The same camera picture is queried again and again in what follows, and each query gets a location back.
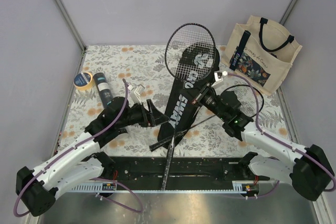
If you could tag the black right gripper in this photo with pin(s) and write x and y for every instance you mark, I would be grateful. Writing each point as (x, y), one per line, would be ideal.
(193, 99)

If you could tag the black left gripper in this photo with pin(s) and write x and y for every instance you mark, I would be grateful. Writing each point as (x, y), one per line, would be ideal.
(158, 118)

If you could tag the black Crossway racket cover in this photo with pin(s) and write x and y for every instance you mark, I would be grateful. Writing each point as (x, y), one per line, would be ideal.
(179, 108)

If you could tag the black badminton racket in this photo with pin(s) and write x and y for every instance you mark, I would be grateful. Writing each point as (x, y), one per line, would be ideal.
(233, 100)
(181, 52)

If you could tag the black Boka shuttlecock tube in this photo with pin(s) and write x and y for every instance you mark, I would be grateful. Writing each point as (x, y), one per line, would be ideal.
(103, 89)

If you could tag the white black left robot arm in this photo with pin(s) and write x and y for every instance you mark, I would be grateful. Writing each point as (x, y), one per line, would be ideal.
(39, 188)

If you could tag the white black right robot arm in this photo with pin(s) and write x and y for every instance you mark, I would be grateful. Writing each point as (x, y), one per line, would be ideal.
(306, 169)

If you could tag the floral patterned table mat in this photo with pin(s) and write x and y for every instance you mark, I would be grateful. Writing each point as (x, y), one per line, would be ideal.
(145, 65)

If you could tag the cream canvas tote bag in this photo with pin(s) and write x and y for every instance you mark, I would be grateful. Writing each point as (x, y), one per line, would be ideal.
(263, 51)

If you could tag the yellow masking tape roll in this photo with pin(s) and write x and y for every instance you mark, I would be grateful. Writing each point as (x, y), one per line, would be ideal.
(83, 81)

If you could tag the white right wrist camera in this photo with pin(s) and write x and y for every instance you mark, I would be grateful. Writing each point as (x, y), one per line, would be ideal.
(219, 77)

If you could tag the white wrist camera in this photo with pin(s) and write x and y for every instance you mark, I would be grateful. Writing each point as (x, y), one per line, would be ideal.
(135, 93)
(219, 77)

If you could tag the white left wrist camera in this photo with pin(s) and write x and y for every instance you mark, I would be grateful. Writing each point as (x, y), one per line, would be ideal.
(135, 93)

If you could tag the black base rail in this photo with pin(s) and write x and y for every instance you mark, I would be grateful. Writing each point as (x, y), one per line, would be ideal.
(185, 175)

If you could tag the aluminium frame post left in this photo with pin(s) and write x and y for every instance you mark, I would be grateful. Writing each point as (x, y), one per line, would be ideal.
(73, 30)

